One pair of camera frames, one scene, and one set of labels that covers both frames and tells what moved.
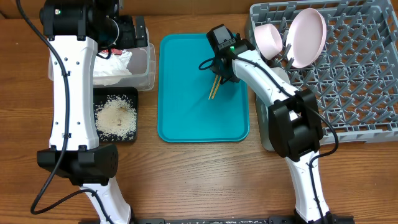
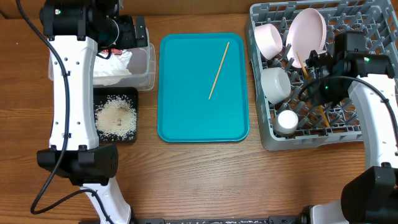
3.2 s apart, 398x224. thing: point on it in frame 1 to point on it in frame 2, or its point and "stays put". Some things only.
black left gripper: [129, 40] stays put
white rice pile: [115, 119] stays put
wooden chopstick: [216, 88] to [307, 76]
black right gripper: [231, 78] to [314, 94]
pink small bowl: [268, 40] stays put
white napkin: [109, 71] stays put
